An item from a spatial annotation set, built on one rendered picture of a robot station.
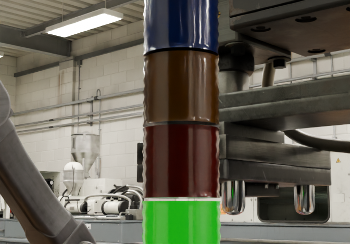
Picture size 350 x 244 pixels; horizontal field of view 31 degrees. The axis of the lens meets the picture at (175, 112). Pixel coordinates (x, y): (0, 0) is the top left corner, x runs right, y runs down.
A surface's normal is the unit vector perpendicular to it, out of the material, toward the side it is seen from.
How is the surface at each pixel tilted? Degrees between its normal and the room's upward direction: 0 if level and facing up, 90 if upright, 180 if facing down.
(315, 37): 180
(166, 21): 76
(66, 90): 90
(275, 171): 90
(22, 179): 92
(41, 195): 88
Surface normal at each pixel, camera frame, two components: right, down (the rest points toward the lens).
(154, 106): -0.68, -0.35
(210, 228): 0.69, 0.14
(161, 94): -0.48, -0.37
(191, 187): 0.26, 0.10
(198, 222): 0.38, -0.38
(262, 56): 0.00, 0.99
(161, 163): -0.47, 0.11
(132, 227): 0.72, -0.11
